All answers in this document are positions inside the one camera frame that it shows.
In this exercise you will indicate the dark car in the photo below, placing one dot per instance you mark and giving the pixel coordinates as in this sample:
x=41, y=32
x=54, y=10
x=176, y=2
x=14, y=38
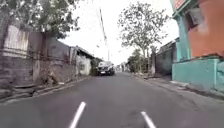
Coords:
x=105, y=68

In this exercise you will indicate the bushes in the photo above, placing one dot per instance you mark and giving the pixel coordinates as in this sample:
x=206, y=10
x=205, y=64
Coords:
x=135, y=61

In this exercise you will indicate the low white building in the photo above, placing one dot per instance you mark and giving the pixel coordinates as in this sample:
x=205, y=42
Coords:
x=83, y=63

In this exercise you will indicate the grey asphalt road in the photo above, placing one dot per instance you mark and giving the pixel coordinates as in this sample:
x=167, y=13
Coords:
x=113, y=96

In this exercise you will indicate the sparse-leaved tree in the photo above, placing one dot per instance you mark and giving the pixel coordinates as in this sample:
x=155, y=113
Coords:
x=141, y=26

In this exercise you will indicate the grey building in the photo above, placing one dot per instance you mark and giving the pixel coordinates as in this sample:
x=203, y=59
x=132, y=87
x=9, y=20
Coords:
x=165, y=58

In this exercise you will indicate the robot's own part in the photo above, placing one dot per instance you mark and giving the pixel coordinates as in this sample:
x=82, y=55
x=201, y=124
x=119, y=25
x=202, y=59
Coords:
x=77, y=115
x=147, y=120

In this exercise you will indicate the grey pavement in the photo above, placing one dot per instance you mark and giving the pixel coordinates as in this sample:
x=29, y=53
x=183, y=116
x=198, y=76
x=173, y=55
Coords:
x=173, y=83

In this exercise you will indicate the rubble strip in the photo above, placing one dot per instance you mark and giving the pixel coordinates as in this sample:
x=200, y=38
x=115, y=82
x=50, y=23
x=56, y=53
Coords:
x=33, y=90

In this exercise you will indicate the large tree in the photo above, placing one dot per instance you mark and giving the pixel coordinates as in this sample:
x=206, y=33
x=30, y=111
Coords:
x=43, y=13

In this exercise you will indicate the orange and teal building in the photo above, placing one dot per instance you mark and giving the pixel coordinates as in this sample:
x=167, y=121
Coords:
x=203, y=36

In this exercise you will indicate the grey weathered wall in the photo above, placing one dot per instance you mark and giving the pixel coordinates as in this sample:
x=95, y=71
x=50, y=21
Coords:
x=33, y=60

